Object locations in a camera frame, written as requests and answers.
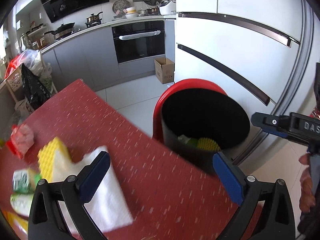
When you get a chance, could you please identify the yellow snack bag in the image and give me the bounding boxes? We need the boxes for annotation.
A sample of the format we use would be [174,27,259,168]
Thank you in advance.
[3,211,28,238]

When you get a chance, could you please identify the light green white-cap bottle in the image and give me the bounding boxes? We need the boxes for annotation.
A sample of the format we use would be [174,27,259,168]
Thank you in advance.
[10,193,34,217]

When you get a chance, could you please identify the green label juice bottle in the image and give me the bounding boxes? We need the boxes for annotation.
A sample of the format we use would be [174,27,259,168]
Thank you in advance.
[12,168,42,194]

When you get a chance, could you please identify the yellow sponge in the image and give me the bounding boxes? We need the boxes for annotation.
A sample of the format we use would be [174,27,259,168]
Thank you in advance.
[196,138,221,152]
[37,137,72,183]

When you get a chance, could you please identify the red and clear wrapper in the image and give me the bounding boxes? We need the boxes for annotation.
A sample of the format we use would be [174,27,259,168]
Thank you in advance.
[5,124,34,159]

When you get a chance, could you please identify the green snack bag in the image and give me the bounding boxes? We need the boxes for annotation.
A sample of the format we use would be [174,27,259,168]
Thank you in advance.
[178,135,198,148]

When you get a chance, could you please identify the black trash bin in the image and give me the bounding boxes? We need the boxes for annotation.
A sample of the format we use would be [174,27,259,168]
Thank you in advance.
[161,88,251,175]

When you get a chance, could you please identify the person right hand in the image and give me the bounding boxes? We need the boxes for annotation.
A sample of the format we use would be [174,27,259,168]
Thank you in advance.
[299,153,316,213]

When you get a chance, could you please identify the white refrigerator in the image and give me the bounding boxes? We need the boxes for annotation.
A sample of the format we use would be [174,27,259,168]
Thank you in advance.
[173,0,320,165]

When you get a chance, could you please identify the black plastic bag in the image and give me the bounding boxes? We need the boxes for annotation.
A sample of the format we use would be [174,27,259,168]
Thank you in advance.
[21,64,51,110]

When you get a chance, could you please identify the beige plastic basket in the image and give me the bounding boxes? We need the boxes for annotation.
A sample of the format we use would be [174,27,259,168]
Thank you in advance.
[5,66,22,92]

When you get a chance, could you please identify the cardboard box on floor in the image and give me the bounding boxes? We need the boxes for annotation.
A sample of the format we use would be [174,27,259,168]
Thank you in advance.
[154,57,175,84]

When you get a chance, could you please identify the white rice cooker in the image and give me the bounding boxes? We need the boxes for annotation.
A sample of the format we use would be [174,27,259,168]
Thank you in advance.
[159,0,176,16]

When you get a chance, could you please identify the black built-in oven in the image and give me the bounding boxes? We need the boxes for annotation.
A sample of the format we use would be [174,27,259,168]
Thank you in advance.
[112,21,165,63]

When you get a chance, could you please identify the black wok on stove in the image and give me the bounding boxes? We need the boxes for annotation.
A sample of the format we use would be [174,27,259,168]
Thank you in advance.
[43,22,75,41]

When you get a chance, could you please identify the copper pot on stove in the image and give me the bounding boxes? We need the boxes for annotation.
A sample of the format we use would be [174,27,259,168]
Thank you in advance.
[85,11,103,28]

